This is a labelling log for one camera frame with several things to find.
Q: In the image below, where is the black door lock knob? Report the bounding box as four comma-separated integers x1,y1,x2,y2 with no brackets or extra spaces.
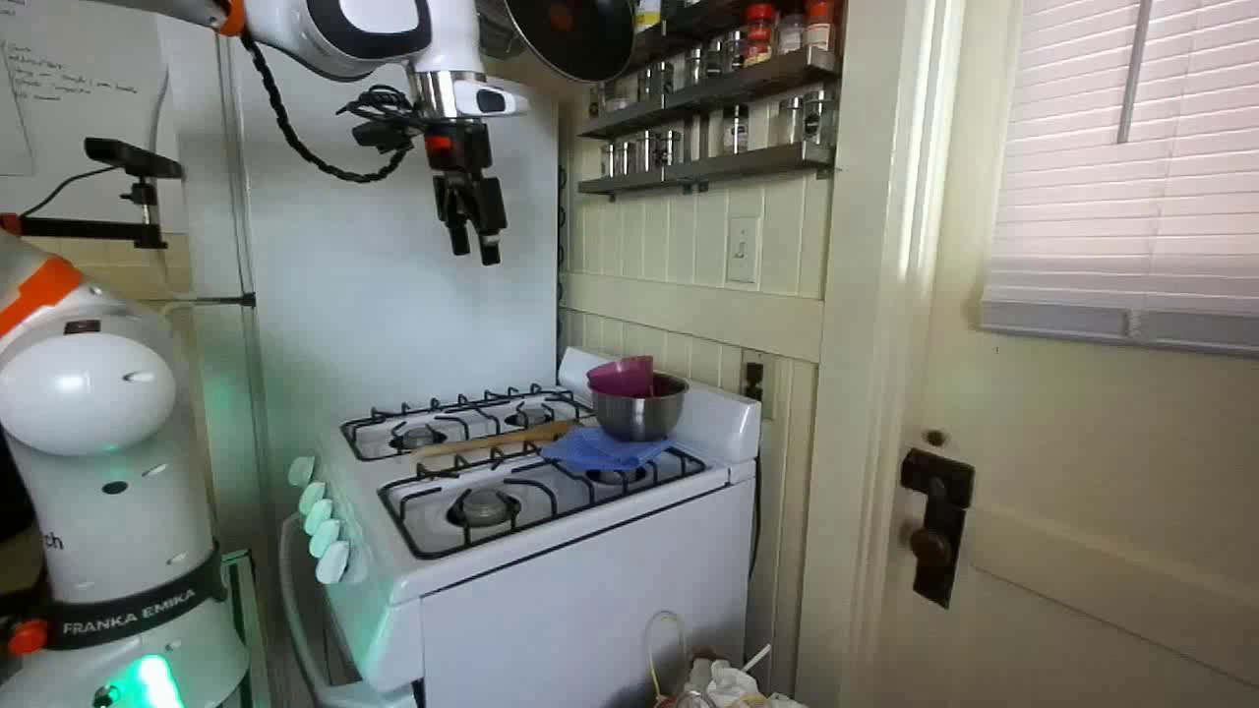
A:
896,446,979,614

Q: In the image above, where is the purple cup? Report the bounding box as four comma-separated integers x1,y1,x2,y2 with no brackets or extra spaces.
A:
584,355,663,401

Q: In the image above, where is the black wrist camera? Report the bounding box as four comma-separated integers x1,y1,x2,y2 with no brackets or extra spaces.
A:
334,83,433,157

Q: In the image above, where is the wooden spoon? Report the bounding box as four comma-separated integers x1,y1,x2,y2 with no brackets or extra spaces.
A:
407,416,584,468

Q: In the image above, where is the white gas stove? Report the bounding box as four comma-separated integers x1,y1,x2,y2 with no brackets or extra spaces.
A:
275,343,769,708

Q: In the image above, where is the black coiled cable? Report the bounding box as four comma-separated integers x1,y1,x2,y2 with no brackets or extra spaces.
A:
231,27,419,187

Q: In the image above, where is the white refrigerator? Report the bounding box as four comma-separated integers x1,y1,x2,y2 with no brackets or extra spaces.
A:
162,16,567,708

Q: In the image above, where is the white door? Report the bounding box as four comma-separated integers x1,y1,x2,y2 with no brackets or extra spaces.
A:
858,0,1259,708

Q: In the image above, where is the white paper sheet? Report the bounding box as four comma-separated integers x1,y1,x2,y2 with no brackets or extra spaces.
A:
0,34,175,181

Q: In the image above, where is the black camera on stand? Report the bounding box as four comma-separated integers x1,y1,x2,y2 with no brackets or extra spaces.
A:
0,134,191,256

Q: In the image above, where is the white oven door handle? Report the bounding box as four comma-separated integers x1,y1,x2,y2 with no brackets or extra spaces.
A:
275,511,364,695

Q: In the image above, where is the black stove grate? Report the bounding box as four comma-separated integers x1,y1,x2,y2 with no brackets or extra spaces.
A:
373,442,713,562
340,381,597,464

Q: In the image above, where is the red lid spice jar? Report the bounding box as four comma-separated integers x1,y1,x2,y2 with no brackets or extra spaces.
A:
742,0,778,69
803,0,844,60

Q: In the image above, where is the round gas burner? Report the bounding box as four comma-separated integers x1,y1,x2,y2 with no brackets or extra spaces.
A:
390,413,457,456
444,485,524,530

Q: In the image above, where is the blue cloth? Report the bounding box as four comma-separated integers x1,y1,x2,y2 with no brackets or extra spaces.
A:
540,425,679,485

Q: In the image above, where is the dark spice rack shelf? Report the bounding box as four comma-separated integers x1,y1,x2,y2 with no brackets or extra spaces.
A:
578,46,844,142
574,138,839,204

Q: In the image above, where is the white light switch plate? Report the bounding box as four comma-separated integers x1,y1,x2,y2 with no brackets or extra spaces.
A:
724,208,764,292

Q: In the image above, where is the metal bowl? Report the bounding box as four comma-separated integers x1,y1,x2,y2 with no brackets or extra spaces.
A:
592,372,693,446

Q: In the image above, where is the black frying pan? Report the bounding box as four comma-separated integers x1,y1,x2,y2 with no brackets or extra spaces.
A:
503,0,650,88

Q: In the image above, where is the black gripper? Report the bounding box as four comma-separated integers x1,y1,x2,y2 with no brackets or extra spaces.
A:
422,114,513,266

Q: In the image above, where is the white window blind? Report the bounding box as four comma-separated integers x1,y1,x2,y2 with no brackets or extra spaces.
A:
978,0,1259,359

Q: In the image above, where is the white trash bag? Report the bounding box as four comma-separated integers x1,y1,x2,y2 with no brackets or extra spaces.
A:
643,607,807,708

